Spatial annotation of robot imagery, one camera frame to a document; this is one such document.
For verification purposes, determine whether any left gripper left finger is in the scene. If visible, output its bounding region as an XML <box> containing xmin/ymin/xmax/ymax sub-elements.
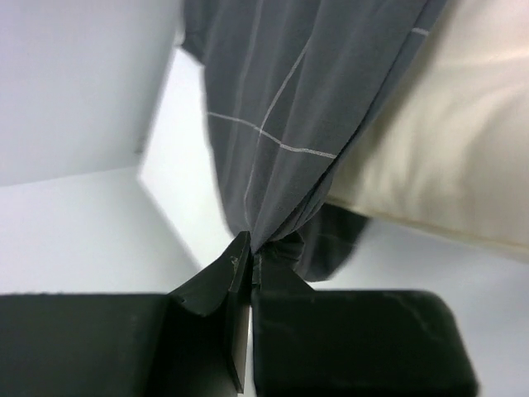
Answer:
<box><xmin>1</xmin><ymin>232</ymin><xmax>251</xmax><ymax>396</ymax></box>

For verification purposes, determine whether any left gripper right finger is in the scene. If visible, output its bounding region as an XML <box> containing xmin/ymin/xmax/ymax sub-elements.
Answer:
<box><xmin>251</xmin><ymin>258</ymin><xmax>479</xmax><ymax>396</ymax></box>

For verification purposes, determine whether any cream pillow with bear print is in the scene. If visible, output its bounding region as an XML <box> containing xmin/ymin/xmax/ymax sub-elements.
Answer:
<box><xmin>327</xmin><ymin>1</ymin><xmax>528</xmax><ymax>260</ymax></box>

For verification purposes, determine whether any dark plaid pillowcase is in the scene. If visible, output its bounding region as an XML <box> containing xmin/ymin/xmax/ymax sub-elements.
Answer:
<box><xmin>183</xmin><ymin>1</ymin><xmax>445</xmax><ymax>282</ymax></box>

